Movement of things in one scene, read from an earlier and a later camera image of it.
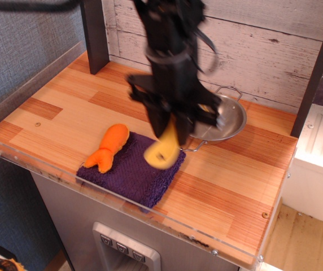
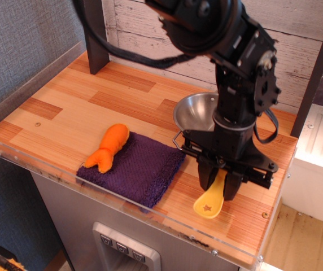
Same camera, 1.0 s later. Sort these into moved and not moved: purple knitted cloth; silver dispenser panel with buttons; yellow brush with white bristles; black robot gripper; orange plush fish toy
Moved: black robot gripper; yellow brush with white bristles
Not moved: silver dispenser panel with buttons; orange plush fish toy; purple knitted cloth
